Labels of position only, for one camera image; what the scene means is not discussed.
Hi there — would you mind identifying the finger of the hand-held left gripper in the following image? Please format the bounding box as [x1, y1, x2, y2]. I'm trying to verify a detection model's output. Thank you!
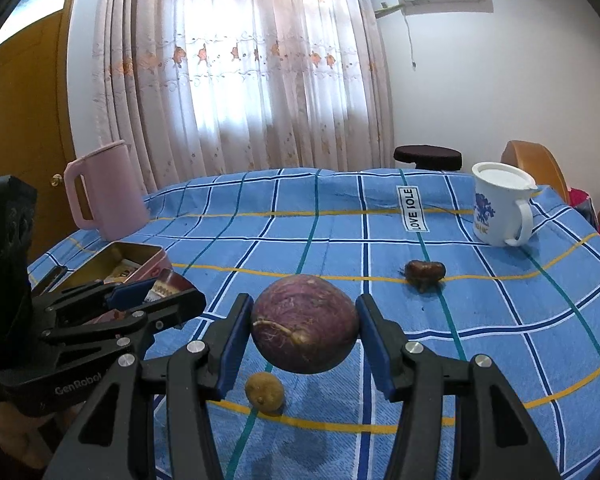
[31, 277, 155, 330]
[42, 287, 207, 361]

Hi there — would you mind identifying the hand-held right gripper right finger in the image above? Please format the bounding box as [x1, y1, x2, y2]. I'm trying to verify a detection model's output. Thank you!
[355, 293, 563, 480]

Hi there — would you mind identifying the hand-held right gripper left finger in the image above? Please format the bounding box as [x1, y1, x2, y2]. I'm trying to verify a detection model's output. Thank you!
[42, 292, 255, 480]

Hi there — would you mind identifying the pink metal tin box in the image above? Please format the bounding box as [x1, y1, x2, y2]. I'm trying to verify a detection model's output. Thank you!
[55, 241, 175, 325]

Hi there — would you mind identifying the person's left hand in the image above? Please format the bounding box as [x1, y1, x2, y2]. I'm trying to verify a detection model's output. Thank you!
[0, 402, 76, 470]

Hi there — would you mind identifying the white printed paper card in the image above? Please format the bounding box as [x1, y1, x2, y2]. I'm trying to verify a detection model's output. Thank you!
[104, 259, 146, 286]

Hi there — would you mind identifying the brown longan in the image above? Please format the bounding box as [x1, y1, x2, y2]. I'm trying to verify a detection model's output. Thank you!
[244, 372, 285, 413]

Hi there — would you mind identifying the dark brown water chestnut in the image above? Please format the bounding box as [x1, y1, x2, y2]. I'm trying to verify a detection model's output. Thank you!
[404, 259, 446, 293]

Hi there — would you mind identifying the pink plastic kettle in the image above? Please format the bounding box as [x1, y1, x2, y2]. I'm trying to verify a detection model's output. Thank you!
[63, 140, 151, 241]

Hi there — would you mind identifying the blue plaid cloth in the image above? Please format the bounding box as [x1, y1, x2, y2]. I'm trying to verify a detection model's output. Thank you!
[27, 166, 600, 480]

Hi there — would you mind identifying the wooden door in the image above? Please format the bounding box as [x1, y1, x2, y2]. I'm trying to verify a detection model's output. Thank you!
[0, 7, 78, 261]

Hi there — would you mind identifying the white mug with blue print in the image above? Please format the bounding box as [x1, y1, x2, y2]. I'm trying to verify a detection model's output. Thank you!
[471, 161, 540, 248]

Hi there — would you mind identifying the dark round stool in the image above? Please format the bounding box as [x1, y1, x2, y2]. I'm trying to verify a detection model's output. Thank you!
[393, 145, 463, 171]

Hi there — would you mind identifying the wooden chair back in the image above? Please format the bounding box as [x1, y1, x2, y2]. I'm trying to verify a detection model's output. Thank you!
[501, 140, 571, 201]

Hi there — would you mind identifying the sheer floral curtain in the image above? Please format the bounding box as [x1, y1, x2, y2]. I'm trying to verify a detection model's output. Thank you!
[87, 0, 396, 193]

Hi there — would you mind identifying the frosted transom window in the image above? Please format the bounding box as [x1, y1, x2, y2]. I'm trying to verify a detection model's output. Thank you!
[0, 0, 76, 54]

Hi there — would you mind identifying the air conditioner power cable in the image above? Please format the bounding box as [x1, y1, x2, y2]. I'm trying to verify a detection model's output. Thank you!
[402, 6, 420, 69]

